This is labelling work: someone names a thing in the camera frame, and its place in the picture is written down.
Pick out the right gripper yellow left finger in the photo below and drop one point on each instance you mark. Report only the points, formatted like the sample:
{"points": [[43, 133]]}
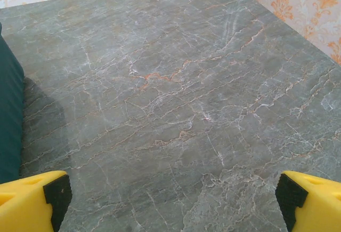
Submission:
{"points": [[24, 202]]}

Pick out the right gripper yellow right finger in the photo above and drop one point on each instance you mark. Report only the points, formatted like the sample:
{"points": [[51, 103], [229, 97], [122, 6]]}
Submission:
{"points": [[317, 205]]}

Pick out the teal plastic container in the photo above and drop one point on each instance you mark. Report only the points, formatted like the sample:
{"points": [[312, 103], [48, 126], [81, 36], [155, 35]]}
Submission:
{"points": [[9, 104]]}

